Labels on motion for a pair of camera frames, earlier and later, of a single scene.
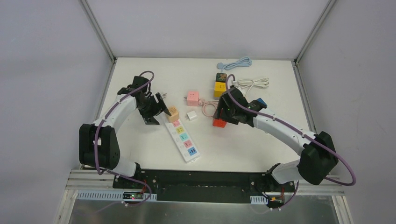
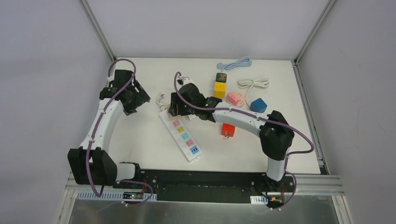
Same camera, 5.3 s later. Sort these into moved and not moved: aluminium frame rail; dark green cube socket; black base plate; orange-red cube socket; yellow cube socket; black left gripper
Moved: black left gripper; orange-red cube socket
Not moved: dark green cube socket; aluminium frame rail; yellow cube socket; black base plate
